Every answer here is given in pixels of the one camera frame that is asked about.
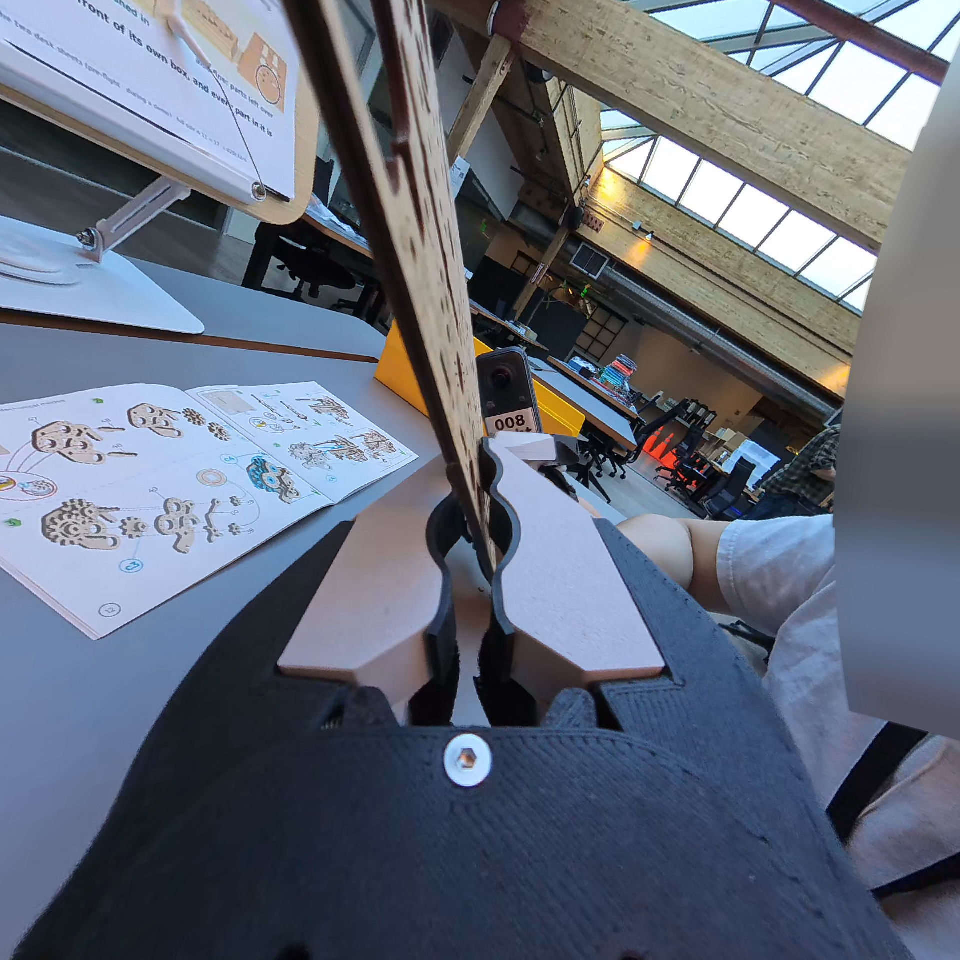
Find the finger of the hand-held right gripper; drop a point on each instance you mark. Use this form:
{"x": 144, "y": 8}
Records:
{"x": 538, "y": 448}

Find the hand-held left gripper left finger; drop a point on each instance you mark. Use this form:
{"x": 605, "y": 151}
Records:
{"x": 360, "y": 600}

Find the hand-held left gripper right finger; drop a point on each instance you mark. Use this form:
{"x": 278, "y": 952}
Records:
{"x": 577, "y": 600}

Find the wooden puzzle part sheet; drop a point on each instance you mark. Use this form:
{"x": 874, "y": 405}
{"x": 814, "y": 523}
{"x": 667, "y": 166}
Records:
{"x": 420, "y": 262}

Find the person's right forearm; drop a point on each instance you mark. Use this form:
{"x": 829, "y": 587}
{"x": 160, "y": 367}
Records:
{"x": 660, "y": 551}

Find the grey desk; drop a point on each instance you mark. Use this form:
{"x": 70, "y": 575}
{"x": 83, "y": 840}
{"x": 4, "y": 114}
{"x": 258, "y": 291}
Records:
{"x": 300, "y": 322}
{"x": 150, "y": 690}

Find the background work table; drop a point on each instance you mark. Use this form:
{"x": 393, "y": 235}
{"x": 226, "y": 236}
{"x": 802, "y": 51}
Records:
{"x": 592, "y": 405}

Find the stack of colourful fabric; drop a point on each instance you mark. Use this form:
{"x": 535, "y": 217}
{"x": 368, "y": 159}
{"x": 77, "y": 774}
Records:
{"x": 616, "y": 373}

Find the yellow plastic bin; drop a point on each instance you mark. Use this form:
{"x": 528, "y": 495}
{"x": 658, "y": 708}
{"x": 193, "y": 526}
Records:
{"x": 397, "y": 367}

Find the orange traffic cone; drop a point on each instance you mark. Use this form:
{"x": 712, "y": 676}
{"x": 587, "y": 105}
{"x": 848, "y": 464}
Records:
{"x": 654, "y": 450}

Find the puzzle instruction booklet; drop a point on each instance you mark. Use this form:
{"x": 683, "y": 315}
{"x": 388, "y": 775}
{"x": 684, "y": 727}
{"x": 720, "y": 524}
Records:
{"x": 225, "y": 540}

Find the group of black office chairs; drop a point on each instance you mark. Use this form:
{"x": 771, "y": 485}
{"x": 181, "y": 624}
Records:
{"x": 720, "y": 480}

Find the skylight window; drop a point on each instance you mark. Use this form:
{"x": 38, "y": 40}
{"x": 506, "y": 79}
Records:
{"x": 750, "y": 210}

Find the white document stand with page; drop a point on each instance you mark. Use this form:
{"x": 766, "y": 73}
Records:
{"x": 112, "y": 296}

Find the printed instruction sheet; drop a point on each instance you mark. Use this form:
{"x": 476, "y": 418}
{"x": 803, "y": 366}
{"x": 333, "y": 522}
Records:
{"x": 150, "y": 90}

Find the metal ventilation duct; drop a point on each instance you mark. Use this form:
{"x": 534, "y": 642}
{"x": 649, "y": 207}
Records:
{"x": 712, "y": 330}

